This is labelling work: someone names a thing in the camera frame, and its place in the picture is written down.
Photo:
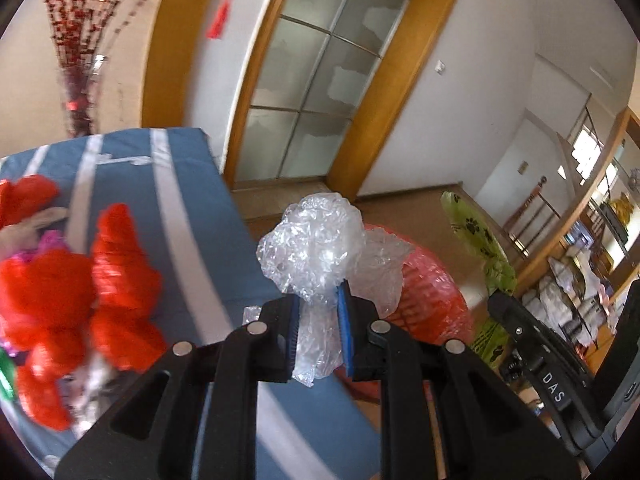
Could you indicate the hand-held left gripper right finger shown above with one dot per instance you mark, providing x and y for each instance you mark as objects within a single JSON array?
[{"x": 345, "y": 330}]

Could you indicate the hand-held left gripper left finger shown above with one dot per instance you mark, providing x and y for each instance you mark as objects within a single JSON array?
[{"x": 294, "y": 320}]

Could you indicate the clear plastic wrap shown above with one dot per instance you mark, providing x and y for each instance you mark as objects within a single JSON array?
[{"x": 310, "y": 245}]

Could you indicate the red lined waste basket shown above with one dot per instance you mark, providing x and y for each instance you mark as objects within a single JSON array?
[{"x": 435, "y": 300}]

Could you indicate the small clear plastic scrap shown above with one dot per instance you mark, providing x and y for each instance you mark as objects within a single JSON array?
[{"x": 251, "y": 316}]

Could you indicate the small black object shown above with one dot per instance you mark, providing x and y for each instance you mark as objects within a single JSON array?
[{"x": 512, "y": 370}]

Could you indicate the blue white striped tablecloth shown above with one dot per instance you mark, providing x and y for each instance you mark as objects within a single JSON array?
[{"x": 200, "y": 220}]

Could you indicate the green paw print plastic bag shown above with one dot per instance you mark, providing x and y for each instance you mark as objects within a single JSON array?
[{"x": 480, "y": 240}]

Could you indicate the wooden stair railing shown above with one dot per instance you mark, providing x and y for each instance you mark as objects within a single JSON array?
[{"x": 532, "y": 215}]

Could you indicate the silver crumpled wrapper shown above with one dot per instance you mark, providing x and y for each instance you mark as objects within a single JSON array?
[{"x": 92, "y": 390}]

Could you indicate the large crumpled red plastic bag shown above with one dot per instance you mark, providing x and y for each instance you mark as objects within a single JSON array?
[{"x": 45, "y": 300}]

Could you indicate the frosted glass door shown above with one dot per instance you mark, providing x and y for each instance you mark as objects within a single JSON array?
[{"x": 320, "y": 70}]

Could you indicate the pink purple wrapper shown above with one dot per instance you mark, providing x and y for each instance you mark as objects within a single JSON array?
[{"x": 47, "y": 242}]

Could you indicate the white crumpled paper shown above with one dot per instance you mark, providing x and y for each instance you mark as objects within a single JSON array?
[{"x": 30, "y": 227}]

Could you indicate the green wrapper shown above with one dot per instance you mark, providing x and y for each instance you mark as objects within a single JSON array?
[{"x": 5, "y": 375}]

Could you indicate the small crumpled red plastic bag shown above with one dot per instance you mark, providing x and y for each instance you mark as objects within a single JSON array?
[{"x": 25, "y": 197}]

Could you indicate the glass vase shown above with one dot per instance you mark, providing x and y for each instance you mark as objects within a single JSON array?
[{"x": 82, "y": 95}]

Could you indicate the red tassel ornament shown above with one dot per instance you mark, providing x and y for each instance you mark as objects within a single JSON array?
[{"x": 220, "y": 20}]

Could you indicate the red blossom branches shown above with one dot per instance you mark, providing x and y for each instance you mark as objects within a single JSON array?
[{"x": 75, "y": 15}]

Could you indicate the small wall plate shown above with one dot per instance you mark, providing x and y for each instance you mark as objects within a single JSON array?
[{"x": 522, "y": 167}]

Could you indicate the wooden door frame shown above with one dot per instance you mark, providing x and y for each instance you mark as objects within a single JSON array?
[{"x": 380, "y": 125}]

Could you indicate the white light switch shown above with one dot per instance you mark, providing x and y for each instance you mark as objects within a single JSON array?
[{"x": 440, "y": 67}]

